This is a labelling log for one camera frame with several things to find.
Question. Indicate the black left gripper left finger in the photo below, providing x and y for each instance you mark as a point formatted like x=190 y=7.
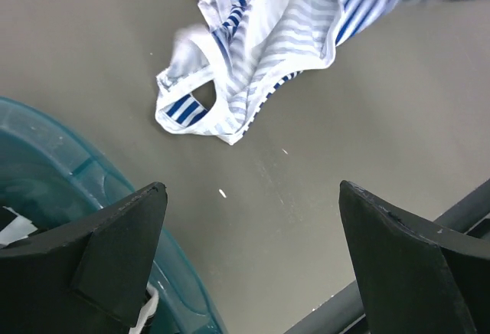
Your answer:
x=86 y=276

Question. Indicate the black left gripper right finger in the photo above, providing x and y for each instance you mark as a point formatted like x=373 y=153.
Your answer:
x=414 y=275

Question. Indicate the blue white striped tank top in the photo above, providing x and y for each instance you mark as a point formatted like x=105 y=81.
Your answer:
x=222 y=72

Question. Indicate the wide-striped black white garment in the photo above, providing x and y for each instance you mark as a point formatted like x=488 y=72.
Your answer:
x=14 y=227

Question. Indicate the teal plastic basket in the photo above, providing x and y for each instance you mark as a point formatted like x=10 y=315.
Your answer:
x=52 y=177

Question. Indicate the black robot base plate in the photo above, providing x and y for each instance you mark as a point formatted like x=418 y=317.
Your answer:
x=344 y=312

